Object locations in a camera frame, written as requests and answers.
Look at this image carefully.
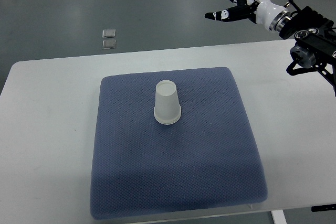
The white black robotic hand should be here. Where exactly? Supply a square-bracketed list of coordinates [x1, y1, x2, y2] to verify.
[205, 0, 290, 32]

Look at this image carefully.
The white paper cup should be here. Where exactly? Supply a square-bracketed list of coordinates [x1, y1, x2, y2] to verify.
[154, 80, 182, 111]
[154, 108, 182, 125]

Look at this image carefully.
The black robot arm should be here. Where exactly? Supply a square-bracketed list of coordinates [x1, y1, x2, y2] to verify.
[276, 0, 335, 88]

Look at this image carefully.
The white paper cup on cushion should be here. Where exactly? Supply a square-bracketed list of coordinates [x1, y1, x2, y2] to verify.
[154, 108, 182, 125]

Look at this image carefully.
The upper metal floor plate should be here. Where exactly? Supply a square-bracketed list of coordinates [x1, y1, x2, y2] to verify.
[102, 28, 116, 38]

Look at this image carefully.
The blue textured cushion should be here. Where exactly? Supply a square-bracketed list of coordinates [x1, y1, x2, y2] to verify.
[90, 67, 268, 220]

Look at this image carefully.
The white table leg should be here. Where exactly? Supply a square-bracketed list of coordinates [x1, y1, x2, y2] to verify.
[271, 210, 287, 224]

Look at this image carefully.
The black table control panel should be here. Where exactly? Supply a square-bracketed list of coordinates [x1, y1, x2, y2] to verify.
[311, 204, 336, 212]

